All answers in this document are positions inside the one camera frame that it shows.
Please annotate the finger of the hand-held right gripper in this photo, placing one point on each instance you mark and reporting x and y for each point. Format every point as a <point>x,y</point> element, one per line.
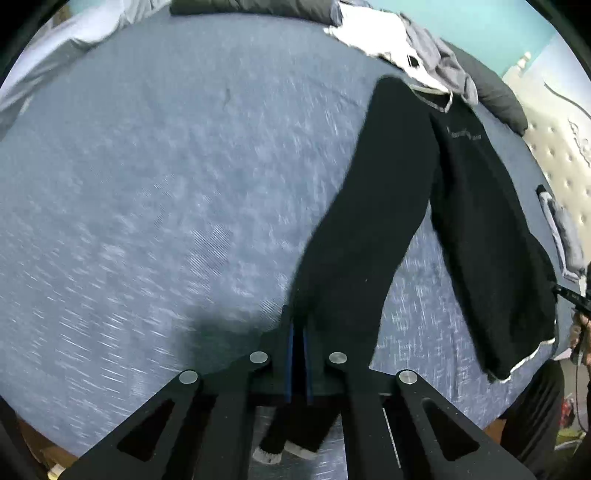
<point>575,300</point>

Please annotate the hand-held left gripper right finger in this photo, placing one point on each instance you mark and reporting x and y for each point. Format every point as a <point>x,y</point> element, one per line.
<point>308,364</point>

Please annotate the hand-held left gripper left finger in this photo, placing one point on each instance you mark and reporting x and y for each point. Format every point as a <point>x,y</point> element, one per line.
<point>290,364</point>

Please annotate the black sweater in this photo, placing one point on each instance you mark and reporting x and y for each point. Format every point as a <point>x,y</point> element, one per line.
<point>378,184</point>

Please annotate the person's right hand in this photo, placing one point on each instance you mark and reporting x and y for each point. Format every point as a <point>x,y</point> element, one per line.
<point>581,339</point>

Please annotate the folded grey garment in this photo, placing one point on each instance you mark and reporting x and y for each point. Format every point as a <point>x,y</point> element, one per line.
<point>565,230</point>

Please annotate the red object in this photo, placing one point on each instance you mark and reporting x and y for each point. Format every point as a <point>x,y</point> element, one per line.
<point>567,413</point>

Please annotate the person's black trouser leg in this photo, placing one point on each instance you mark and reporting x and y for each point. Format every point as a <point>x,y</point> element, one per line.
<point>535,415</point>

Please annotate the cream tufted headboard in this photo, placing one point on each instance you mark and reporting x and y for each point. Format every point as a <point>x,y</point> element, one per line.
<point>554,152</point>

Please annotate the dark grey duvet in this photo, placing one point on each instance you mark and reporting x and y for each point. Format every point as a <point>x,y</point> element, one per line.
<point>498,97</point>

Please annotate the white garment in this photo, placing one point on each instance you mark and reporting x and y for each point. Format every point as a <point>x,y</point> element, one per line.
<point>369,32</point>

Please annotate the light grey quilt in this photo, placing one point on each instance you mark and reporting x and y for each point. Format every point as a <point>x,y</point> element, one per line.
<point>46,55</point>

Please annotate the pale green frame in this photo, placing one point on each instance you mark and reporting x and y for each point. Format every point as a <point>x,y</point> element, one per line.
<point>570,438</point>

